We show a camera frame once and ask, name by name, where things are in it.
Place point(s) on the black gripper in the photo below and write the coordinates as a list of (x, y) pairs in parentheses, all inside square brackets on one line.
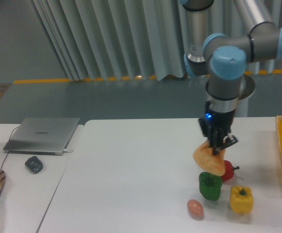
[(215, 126)]

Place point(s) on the triangular golden bread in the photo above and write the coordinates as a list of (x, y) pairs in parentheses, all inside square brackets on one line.
[(211, 163)]

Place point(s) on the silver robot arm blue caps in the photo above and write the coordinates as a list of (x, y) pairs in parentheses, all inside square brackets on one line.
[(225, 59)]

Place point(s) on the red bell pepper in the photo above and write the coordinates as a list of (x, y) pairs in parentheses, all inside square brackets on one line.
[(229, 171)]

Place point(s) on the green bell pepper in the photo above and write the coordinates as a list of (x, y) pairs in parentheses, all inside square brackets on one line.
[(210, 186)]

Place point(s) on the yellow bell pepper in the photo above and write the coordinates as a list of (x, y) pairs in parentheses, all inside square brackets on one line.
[(241, 199)]

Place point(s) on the brown egg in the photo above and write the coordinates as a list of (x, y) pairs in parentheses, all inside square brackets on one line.
[(195, 208)]

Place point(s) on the grey pleated curtain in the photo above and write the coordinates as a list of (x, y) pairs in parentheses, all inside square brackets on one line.
[(113, 39)]

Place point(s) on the silver closed laptop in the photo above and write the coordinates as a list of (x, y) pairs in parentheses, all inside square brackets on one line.
[(42, 135)]

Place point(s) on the dark grey small device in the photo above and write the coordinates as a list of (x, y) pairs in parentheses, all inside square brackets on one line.
[(34, 164)]

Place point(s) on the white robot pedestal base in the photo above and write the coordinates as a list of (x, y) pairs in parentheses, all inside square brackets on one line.
[(247, 89)]

